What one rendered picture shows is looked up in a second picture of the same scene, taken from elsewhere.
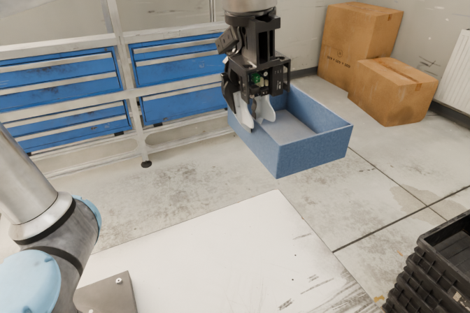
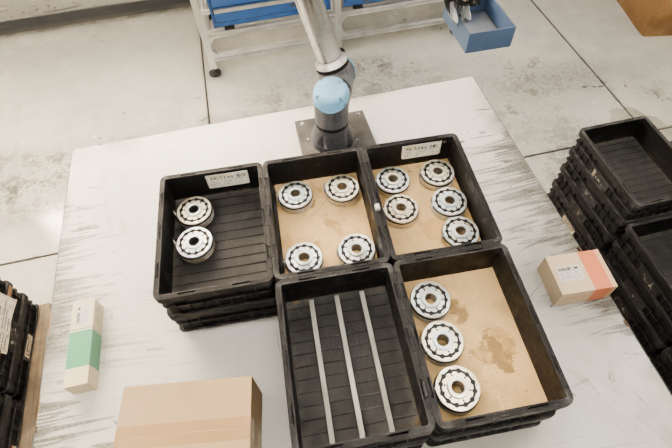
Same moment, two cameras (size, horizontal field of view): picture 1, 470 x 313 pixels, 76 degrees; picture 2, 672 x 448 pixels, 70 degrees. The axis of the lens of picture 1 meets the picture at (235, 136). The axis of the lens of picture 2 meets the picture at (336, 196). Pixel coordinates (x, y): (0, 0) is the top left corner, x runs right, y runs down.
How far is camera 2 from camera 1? 1.09 m
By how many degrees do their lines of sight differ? 22
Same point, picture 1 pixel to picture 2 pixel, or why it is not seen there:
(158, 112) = not seen: outside the picture
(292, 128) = (484, 25)
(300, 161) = (480, 45)
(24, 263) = (332, 81)
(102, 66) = not seen: outside the picture
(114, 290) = (356, 118)
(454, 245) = (617, 144)
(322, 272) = (489, 130)
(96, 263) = not seen: hidden behind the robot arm
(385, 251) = not seen: hidden behind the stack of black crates
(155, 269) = (377, 114)
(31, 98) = not seen: outside the picture
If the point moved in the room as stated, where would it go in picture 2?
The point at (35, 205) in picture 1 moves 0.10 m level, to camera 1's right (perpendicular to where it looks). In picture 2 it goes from (334, 54) to (364, 57)
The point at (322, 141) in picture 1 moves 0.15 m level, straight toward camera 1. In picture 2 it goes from (495, 34) to (476, 62)
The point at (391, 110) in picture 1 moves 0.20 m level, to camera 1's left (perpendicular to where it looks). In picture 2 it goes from (655, 14) to (622, 11)
